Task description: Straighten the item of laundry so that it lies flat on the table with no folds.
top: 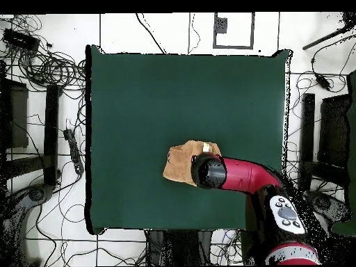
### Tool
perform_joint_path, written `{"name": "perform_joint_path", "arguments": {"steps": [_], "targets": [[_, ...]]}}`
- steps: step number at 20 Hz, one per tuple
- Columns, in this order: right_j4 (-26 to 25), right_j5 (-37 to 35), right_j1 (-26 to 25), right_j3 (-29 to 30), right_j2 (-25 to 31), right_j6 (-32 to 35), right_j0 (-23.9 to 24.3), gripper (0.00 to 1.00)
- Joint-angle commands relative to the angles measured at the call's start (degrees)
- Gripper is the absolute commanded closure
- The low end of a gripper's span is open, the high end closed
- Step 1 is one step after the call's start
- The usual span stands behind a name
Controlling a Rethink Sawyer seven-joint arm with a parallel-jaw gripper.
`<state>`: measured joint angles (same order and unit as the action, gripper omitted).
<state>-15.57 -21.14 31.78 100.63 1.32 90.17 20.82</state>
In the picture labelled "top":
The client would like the tangled black cable bundle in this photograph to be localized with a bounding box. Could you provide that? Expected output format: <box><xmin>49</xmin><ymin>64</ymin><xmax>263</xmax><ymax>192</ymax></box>
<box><xmin>16</xmin><ymin>49</ymin><xmax>87</xmax><ymax>91</ymax></box>

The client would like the black upright post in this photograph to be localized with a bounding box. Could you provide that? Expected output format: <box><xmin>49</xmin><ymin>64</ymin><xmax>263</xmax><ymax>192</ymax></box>
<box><xmin>43</xmin><ymin>84</ymin><xmax>60</xmax><ymax>186</ymax></box>
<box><xmin>298</xmin><ymin>92</ymin><xmax>316</xmax><ymax>191</ymax></box>

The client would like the dark green table cloth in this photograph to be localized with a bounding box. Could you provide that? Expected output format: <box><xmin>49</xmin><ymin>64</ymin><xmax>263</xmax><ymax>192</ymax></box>
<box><xmin>84</xmin><ymin>44</ymin><xmax>293</xmax><ymax>236</ymax></box>

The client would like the black power strip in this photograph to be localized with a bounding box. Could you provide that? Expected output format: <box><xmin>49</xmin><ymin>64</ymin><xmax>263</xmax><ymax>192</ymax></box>
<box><xmin>63</xmin><ymin>128</ymin><xmax>85</xmax><ymax>175</ymax></box>

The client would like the black rectangular box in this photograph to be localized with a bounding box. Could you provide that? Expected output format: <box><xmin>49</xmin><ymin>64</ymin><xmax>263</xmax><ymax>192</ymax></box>
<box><xmin>2</xmin><ymin>28</ymin><xmax>41</xmax><ymax>52</ymax></box>

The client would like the black stand base foot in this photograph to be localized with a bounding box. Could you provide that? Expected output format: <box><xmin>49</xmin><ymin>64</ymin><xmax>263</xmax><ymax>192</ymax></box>
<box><xmin>302</xmin><ymin>190</ymin><xmax>351</xmax><ymax>223</ymax></box>
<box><xmin>0</xmin><ymin>183</ymin><xmax>54</xmax><ymax>266</ymax></box>

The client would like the dark flat panel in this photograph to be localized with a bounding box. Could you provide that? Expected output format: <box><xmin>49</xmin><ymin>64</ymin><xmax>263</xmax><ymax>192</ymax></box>
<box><xmin>317</xmin><ymin>94</ymin><xmax>352</xmax><ymax>168</ymax></box>
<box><xmin>5</xmin><ymin>79</ymin><xmax>29</xmax><ymax>149</ymax></box>

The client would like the tan terry towel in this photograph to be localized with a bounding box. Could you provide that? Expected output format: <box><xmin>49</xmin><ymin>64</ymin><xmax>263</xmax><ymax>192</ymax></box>
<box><xmin>162</xmin><ymin>139</ymin><xmax>223</xmax><ymax>187</ymax></box>

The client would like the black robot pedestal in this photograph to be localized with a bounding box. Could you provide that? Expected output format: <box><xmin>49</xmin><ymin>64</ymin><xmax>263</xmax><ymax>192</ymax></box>
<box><xmin>145</xmin><ymin>229</ymin><xmax>213</xmax><ymax>266</ymax></box>

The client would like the black power adapter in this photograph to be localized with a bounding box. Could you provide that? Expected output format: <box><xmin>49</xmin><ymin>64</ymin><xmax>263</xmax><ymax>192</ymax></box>
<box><xmin>315</xmin><ymin>74</ymin><xmax>332</xmax><ymax>91</ymax></box>

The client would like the grey square floor frame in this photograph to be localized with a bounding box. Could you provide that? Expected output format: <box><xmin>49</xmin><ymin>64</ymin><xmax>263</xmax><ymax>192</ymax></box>
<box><xmin>213</xmin><ymin>12</ymin><xmax>255</xmax><ymax>50</ymax></box>

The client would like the black rod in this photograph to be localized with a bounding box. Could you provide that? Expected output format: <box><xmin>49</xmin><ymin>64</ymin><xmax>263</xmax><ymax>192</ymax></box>
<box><xmin>302</xmin><ymin>23</ymin><xmax>356</xmax><ymax>51</ymax></box>

